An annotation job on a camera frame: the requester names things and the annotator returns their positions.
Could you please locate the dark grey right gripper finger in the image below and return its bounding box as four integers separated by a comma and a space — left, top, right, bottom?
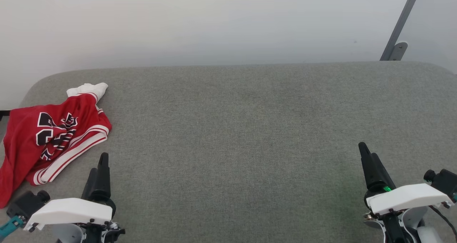
372, 153, 396, 192
358, 142, 379, 191

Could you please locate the thin black cable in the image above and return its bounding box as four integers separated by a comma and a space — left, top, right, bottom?
428, 204, 457, 238

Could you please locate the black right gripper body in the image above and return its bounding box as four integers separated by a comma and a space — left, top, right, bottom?
363, 187, 406, 243

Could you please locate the grey metal pole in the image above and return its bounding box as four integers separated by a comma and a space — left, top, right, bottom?
380, 0, 423, 61

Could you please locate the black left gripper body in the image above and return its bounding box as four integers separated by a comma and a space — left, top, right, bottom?
81, 191, 125, 243

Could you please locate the grey fabric sofa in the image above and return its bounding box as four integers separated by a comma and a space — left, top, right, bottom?
0, 61, 457, 243

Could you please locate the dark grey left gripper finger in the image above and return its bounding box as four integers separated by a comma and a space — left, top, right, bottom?
94, 152, 111, 194
81, 168, 99, 194

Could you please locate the red Bulls basketball jersey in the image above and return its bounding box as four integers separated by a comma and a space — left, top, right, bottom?
0, 82, 112, 208

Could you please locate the grey metal bracket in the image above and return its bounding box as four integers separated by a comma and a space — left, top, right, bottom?
388, 41, 408, 61

